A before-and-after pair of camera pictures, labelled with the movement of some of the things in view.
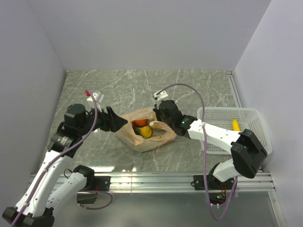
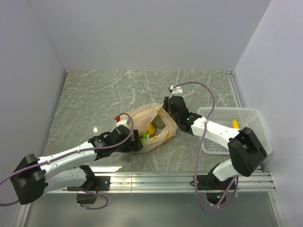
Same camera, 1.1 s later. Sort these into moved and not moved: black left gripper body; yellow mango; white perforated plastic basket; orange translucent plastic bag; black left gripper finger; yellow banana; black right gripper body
Moved: black left gripper finger; orange translucent plastic bag; black right gripper body; yellow mango; black left gripper body
Not moved: white perforated plastic basket; yellow banana
